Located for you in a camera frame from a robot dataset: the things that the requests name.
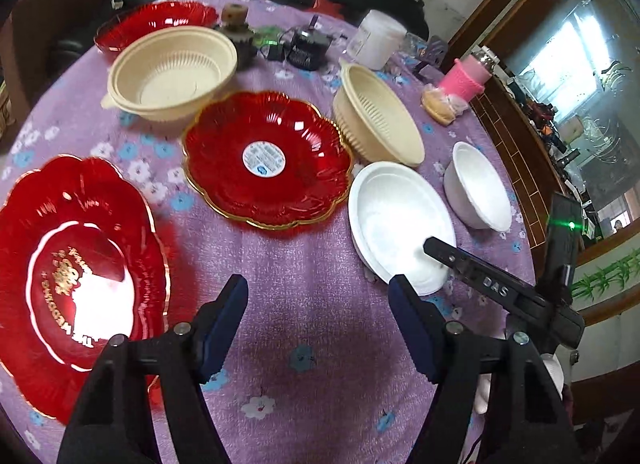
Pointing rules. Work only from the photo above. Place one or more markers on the white plastic jar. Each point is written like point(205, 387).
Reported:
point(375, 39)

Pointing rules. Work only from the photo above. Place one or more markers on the red plastic bag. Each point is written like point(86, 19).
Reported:
point(325, 6)

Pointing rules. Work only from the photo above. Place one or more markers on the red gold-rimmed scalloped plate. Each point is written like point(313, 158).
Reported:
point(225, 169)

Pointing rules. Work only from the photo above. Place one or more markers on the dark jar with cork stopper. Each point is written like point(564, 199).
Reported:
point(245, 49)

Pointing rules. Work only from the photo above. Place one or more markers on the green circuit board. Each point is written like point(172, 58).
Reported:
point(265, 36)

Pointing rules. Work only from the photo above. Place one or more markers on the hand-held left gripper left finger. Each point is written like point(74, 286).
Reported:
point(220, 326)

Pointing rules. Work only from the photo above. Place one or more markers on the purple floral tablecloth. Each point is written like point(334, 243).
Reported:
point(300, 264)

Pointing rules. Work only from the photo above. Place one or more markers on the beige plastic bowl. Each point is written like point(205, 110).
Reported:
point(380, 114)
point(165, 89)

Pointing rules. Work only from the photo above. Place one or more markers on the red scalloped glass bowl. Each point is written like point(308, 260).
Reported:
point(150, 19)

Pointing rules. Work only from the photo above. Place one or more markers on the small white foam bowl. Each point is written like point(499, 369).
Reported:
point(475, 184)

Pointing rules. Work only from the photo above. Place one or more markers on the wide white foam bowl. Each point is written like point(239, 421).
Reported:
point(390, 214)

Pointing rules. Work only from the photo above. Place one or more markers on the bagged bread bun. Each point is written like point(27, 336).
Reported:
point(440, 106)

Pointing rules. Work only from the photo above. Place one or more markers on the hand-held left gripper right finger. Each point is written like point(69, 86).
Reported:
point(410, 326)

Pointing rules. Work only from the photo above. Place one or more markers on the brown armchair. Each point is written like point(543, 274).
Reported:
point(50, 19)

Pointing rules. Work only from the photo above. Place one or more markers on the large red gold-print plate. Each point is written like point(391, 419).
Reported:
point(75, 204)

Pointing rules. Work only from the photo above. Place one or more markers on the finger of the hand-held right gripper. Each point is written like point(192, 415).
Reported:
point(480, 280)

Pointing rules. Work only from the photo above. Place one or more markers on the pink sleeved bottle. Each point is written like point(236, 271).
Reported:
point(465, 79)

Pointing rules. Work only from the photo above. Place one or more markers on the person's right hand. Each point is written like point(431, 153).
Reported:
point(554, 369)

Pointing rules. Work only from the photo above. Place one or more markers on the wooden framed window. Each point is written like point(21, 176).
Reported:
point(525, 144)

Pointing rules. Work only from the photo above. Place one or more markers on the black electric motor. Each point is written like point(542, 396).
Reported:
point(305, 46)

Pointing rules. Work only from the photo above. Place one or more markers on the clear plastic bag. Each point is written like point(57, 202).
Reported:
point(425, 51)

